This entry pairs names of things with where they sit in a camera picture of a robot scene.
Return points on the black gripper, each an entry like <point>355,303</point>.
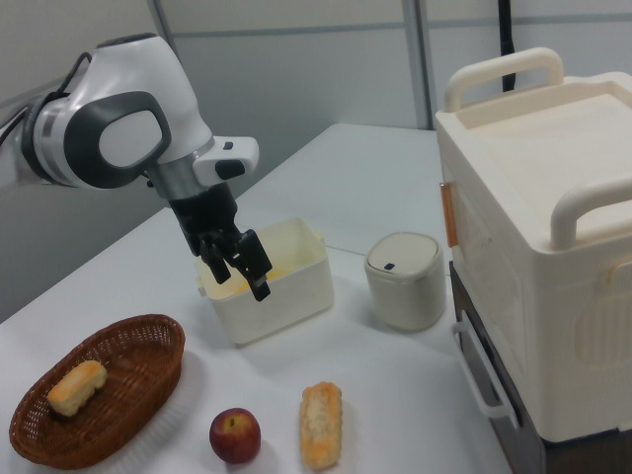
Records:
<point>205,214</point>

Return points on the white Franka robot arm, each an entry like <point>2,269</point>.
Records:
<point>128,89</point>

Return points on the white open plastic bin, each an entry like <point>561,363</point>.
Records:
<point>281,301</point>

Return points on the small beige lidded trash can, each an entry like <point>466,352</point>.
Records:
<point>405,291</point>

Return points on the red apple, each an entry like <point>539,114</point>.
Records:
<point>234,434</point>

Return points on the brown wicker basket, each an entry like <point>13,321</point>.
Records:
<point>123,395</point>

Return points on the long toasted bread loaf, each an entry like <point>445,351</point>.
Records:
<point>321,424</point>

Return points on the short toasted bread roll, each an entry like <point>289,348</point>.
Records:
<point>78,387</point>

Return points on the large cream plastic cabinet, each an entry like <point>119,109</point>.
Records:
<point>543,247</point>

